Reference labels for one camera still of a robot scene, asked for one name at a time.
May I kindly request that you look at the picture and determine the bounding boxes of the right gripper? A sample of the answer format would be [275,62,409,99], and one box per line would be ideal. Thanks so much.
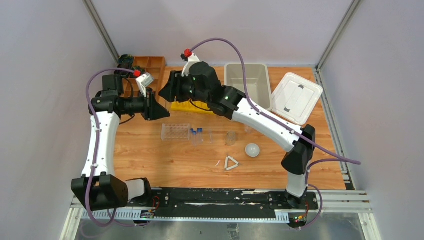
[158,71,210,105]

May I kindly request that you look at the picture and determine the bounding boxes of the clear glass test tube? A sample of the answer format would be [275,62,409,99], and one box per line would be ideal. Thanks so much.
[208,128,214,144]

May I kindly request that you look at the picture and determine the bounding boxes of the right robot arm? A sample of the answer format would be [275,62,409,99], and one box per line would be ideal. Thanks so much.
[159,61,316,209]

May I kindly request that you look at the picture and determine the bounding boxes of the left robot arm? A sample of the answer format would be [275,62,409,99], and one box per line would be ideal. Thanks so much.
[71,73,170,211]

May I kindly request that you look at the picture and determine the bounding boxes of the clear plastic tube rack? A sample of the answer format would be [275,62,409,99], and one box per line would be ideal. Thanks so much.
[160,123,191,141]

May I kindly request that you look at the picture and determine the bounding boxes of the yellow test tube rack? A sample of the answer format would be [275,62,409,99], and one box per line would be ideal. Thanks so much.
[170,101,214,115]

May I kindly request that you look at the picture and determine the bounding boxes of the wooden compartment tray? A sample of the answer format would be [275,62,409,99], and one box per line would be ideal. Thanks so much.
[114,54,166,99]

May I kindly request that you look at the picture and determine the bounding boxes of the blue capped tube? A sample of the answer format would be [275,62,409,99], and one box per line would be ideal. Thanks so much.
[197,127,204,143]
[192,130,198,146]
[195,128,202,145]
[190,128,196,146]

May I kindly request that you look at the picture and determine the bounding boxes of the small glass flask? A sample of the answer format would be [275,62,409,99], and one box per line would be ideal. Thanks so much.
[225,131,237,146]

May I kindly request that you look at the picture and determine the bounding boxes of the white clay triangle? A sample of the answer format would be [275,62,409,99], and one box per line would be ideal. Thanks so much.
[224,156,240,171]

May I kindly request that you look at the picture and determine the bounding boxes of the grey plastic bin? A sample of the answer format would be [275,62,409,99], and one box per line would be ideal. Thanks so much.
[224,63,274,111]

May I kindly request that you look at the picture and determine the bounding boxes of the white porcelain dish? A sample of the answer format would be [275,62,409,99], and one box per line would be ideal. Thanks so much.
[245,143,261,158]

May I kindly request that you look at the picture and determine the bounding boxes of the white bin lid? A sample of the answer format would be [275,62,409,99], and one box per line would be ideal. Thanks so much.
[271,72,324,126]

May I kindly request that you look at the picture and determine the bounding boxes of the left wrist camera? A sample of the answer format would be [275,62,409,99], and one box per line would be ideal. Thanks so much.
[135,72,155,97]

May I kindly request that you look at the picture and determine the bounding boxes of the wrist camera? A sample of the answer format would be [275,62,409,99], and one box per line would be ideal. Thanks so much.
[135,72,155,97]
[180,48,200,77]

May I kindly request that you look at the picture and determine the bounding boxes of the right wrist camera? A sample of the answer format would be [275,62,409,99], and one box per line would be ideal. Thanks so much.
[180,48,200,77]

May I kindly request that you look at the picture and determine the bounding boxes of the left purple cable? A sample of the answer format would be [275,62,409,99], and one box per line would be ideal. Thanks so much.
[85,68,142,228]

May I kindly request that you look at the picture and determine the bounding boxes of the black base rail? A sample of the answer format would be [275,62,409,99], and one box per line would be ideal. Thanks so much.
[127,187,319,220]

